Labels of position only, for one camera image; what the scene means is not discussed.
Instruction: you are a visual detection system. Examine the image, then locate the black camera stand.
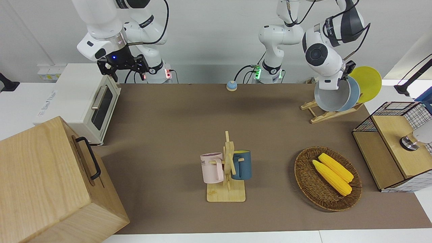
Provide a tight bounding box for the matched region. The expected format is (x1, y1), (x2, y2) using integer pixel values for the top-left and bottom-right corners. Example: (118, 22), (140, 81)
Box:
(394, 53), (432, 97)

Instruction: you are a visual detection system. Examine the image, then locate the brown wicker basket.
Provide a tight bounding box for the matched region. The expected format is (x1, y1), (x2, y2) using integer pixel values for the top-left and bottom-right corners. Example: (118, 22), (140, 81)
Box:
(294, 146), (363, 212)

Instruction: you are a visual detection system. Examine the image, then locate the yellow plate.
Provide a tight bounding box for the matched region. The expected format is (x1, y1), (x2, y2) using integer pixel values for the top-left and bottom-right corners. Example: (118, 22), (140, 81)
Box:
(349, 66), (382, 104)

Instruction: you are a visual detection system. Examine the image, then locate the wooden mug tree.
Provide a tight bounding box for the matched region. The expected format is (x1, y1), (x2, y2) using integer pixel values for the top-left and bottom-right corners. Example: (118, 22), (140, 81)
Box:
(207, 131), (246, 203)

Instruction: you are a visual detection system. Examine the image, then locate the gray plate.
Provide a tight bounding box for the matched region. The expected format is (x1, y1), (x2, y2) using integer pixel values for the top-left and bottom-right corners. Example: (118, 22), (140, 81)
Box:
(314, 76), (352, 112)

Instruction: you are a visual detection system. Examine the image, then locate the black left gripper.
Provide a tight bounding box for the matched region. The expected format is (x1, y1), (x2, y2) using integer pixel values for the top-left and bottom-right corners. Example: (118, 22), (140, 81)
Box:
(341, 60), (357, 81)

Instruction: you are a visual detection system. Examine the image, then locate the pink mug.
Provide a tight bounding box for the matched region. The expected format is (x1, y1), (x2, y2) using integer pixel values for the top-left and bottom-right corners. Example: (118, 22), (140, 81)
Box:
(200, 153), (225, 184)

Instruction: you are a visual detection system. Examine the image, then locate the dark blue mug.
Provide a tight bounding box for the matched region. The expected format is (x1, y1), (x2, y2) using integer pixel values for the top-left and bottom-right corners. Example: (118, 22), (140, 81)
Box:
(231, 150), (252, 181)

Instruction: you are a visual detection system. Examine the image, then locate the wooden box with black handle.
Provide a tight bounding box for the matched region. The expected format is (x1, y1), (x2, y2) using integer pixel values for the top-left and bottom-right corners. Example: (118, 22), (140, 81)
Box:
(0, 116), (130, 243)

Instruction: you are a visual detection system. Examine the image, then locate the white toaster oven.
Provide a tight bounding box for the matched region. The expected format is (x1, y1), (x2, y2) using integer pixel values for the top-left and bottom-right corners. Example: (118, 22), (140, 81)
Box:
(33, 63), (122, 146)

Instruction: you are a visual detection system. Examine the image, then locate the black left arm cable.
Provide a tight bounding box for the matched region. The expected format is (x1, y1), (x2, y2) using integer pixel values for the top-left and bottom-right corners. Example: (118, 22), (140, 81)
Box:
(344, 22), (372, 62)

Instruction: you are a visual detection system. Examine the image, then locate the wooden plate rack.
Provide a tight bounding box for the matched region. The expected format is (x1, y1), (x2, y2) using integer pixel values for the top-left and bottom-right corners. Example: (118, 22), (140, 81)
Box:
(300, 100), (365, 124)

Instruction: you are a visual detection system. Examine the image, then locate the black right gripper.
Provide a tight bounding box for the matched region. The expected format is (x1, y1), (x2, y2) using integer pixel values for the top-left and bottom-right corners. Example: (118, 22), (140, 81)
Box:
(97, 45), (150, 83)

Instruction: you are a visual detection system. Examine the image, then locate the white object with metal ring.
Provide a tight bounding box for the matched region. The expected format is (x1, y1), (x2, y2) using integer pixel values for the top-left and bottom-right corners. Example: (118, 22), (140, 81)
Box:
(400, 121), (432, 152)

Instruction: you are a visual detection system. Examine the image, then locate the wire and wood shelf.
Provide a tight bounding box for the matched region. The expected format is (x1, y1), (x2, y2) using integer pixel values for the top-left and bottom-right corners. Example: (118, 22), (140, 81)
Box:
(352, 101), (432, 193)

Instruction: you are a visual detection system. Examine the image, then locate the brown table mat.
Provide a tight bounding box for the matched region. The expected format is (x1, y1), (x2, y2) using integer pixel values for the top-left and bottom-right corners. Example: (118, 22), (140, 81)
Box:
(92, 83), (432, 235)

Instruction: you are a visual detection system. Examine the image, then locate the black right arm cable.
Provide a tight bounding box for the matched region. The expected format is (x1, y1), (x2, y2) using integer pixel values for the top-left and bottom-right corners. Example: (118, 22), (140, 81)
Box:
(127, 0), (169, 46)

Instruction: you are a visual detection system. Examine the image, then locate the black base power cable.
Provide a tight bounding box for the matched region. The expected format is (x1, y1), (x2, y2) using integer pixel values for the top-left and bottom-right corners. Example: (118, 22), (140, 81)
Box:
(234, 51), (267, 84)

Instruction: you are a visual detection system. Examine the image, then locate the black clamp mount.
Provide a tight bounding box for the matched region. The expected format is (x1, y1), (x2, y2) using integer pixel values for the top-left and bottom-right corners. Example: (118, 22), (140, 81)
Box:
(0, 73), (20, 92)

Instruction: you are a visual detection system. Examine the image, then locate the white wall socket strip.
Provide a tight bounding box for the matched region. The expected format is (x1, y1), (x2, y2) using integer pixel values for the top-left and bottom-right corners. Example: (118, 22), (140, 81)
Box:
(37, 65), (66, 81)

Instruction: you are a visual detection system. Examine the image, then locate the light blue plate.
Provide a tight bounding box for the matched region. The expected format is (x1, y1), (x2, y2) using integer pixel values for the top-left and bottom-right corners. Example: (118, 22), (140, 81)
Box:
(337, 76), (361, 112)

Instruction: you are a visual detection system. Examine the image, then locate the yellow corn cob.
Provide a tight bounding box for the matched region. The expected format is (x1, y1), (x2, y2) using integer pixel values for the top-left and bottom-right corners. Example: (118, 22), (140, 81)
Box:
(312, 159), (353, 196)
(318, 153), (354, 183)

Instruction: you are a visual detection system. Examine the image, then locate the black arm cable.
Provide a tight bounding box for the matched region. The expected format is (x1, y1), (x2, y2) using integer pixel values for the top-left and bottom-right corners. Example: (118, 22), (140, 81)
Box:
(127, 0), (169, 46)
(344, 22), (372, 62)

